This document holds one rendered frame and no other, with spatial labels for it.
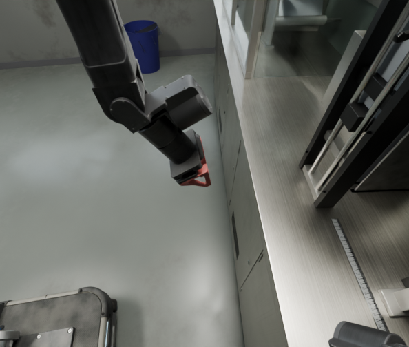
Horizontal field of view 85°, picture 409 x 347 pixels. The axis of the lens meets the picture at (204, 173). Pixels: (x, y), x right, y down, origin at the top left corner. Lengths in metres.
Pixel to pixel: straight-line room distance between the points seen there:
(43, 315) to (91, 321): 0.23
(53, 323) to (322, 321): 1.14
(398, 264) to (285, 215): 0.27
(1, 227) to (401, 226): 2.17
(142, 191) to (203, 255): 0.68
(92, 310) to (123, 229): 0.56
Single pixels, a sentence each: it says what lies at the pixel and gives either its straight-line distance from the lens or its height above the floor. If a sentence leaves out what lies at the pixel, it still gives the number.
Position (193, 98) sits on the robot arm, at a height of 1.26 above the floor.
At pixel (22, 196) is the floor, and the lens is 2.21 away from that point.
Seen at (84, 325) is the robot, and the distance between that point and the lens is 1.33.
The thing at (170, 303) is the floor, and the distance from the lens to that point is 1.48.
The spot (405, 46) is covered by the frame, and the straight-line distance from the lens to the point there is 0.55.
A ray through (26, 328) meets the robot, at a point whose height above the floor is 0.24.
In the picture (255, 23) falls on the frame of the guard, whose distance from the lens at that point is 1.07.
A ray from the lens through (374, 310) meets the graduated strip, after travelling 0.66.
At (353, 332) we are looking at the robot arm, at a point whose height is 1.12.
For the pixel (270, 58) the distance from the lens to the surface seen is 1.15.
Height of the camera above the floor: 1.45
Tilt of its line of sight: 52 degrees down
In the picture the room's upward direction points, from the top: straight up
